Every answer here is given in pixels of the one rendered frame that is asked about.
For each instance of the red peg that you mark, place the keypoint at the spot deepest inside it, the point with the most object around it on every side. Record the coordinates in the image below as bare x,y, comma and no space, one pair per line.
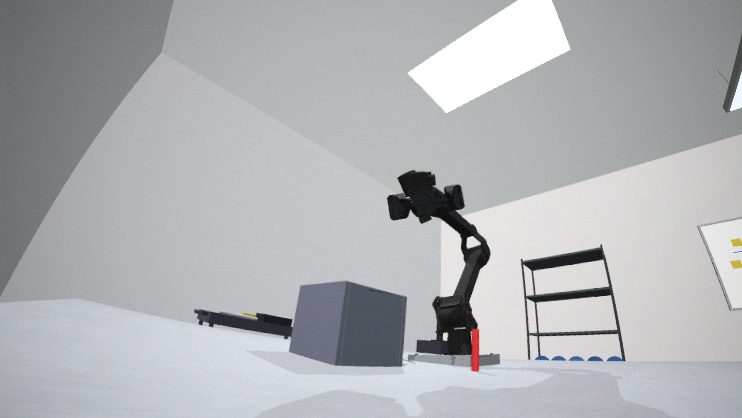
475,350

